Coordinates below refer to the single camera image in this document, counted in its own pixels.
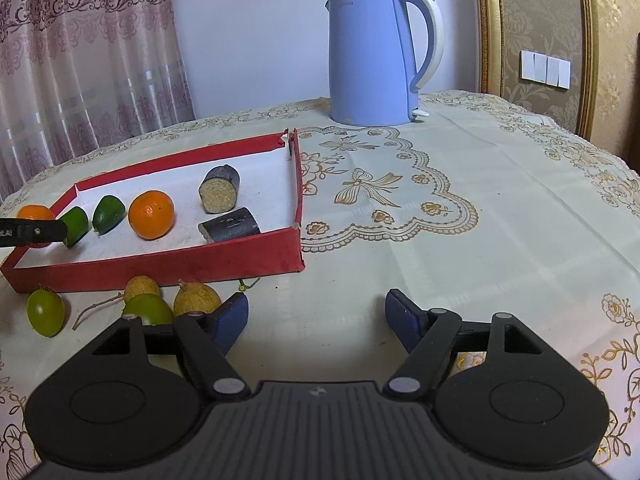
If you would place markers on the tapered green cucumber end piece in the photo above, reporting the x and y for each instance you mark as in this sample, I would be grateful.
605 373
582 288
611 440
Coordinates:
109 212

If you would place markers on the gold framed padded wall panel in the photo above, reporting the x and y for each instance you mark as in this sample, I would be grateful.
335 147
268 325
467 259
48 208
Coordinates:
530 10

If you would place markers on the pink patterned curtain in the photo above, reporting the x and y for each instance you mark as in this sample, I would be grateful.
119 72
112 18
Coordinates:
75 85

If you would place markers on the thin brown twig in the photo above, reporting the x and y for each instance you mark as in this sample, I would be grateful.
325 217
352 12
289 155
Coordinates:
92 308

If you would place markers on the green jujube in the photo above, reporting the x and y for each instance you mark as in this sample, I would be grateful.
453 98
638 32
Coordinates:
45 312
147 307

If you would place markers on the brown longan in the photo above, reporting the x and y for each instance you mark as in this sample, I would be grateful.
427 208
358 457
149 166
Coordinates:
142 287
197 297

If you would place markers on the small orange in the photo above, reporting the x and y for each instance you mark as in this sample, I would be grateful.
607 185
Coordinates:
37 211

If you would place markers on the large orange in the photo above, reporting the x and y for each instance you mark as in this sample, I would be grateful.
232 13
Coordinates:
151 215

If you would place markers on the cut green cucumber piece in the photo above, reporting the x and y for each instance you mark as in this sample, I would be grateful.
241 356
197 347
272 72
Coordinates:
77 220

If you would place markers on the white wall switch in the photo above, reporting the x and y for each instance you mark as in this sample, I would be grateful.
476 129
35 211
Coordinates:
545 69

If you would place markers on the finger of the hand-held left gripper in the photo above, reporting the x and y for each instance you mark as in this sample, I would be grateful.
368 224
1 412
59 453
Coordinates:
35 231

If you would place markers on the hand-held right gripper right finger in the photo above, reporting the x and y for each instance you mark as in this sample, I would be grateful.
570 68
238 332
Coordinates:
402 315

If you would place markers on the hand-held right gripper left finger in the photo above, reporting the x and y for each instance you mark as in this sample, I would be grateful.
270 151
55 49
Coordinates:
230 320

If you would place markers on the blue electric kettle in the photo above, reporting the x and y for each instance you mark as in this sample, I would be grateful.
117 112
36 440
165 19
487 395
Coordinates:
370 60

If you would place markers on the small green stem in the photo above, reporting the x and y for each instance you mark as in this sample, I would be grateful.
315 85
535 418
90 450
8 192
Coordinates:
246 286

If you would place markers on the red cardboard box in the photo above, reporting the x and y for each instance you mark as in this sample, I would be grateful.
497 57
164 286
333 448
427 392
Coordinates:
150 267

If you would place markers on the dark sugarcane piece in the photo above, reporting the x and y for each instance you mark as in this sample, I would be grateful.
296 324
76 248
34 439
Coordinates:
232 225
220 192

